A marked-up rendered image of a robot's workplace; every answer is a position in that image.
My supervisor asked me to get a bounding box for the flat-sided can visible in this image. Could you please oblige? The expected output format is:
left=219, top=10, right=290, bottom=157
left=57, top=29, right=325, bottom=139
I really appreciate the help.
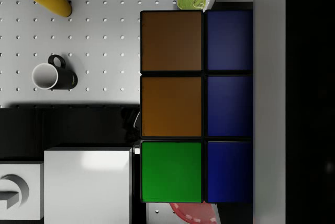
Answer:
left=177, top=0, right=207, bottom=12

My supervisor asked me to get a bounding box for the black mug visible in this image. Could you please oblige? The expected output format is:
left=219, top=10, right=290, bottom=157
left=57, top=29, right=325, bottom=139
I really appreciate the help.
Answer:
left=31, top=54, right=78, bottom=91

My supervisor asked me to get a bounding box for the red plate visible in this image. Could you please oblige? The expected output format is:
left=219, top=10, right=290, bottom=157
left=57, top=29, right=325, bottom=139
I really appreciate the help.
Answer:
left=169, top=203, right=218, bottom=224

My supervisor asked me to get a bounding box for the puzzle cube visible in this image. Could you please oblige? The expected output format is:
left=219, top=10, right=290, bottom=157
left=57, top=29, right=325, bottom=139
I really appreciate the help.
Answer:
left=140, top=9, right=254, bottom=204

